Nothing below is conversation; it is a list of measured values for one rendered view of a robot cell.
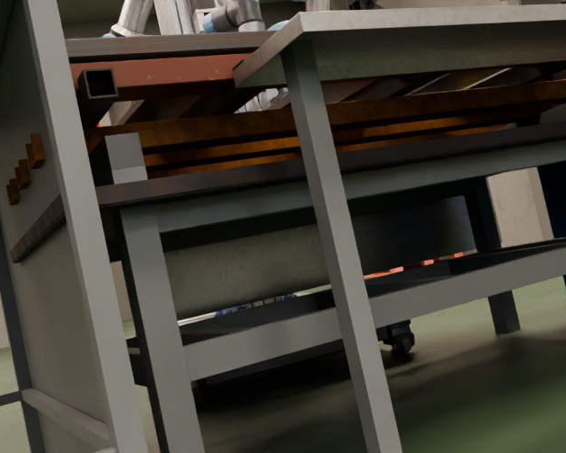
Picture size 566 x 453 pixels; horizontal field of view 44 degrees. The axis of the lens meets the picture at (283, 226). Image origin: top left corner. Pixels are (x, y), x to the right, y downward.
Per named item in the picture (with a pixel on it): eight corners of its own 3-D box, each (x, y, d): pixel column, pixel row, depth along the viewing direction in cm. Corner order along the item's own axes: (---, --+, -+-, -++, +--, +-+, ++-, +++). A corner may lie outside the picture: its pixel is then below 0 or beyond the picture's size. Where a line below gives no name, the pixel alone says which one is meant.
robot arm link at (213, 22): (225, 43, 223) (252, 31, 216) (202, 39, 213) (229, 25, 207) (220, 19, 223) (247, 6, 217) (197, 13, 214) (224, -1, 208)
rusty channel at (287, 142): (570, 111, 223) (565, 95, 223) (22, 182, 147) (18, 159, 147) (550, 118, 230) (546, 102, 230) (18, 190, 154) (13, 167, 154)
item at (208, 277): (502, 242, 261) (481, 150, 262) (170, 323, 201) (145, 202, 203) (495, 244, 264) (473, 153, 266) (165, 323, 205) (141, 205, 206)
